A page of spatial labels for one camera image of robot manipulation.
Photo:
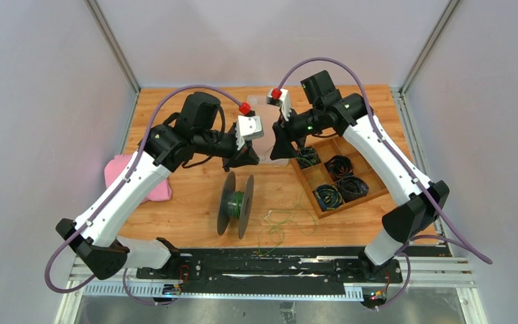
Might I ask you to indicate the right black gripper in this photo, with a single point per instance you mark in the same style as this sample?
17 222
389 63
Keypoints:
284 134

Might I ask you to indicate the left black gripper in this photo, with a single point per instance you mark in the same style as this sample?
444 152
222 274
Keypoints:
245 156

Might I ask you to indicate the dark grey perforated spool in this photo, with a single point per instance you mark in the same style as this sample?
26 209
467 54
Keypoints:
235 204

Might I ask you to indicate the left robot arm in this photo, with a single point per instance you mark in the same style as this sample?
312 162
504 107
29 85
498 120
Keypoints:
94 235

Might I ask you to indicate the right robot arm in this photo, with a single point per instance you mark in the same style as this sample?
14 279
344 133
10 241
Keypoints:
417 197

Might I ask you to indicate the translucent plastic tray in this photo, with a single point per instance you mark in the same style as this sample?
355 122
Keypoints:
269 114

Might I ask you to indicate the wooden compartment tray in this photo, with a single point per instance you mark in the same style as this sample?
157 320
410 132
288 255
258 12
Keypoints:
317 175

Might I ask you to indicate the pink cloth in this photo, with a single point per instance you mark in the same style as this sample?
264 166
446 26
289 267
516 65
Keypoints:
113 169

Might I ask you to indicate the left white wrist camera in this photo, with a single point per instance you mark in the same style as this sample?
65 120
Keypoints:
248 129

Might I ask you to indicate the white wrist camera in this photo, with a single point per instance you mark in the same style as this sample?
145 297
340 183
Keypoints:
280 98
248 129

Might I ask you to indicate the coiled cable blue green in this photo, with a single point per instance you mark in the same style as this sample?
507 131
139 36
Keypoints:
307 157

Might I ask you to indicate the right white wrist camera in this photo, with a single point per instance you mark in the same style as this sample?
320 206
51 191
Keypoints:
280 98

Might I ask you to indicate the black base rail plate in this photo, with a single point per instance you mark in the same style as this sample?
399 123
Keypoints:
311 271

